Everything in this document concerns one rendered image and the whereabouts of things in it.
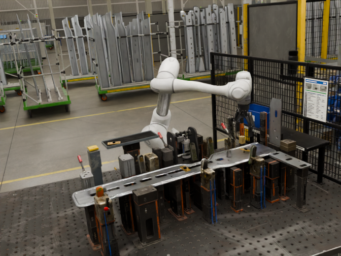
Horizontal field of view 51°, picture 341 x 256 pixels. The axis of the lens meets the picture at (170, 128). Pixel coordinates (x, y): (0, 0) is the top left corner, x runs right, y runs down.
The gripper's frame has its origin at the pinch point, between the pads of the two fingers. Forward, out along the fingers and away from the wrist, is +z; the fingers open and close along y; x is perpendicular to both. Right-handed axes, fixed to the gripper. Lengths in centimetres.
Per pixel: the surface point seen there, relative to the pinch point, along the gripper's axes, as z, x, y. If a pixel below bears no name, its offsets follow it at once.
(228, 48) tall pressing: 26, 466, -672
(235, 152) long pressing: 14.5, -4.9, -3.1
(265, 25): -57, 174, -181
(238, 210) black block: 43, -20, 20
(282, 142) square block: 9.4, 23.6, 12.1
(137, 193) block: 12, -87, 19
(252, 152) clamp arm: 7.3, -7.1, 17.7
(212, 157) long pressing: 14.6, -22.7, -5.1
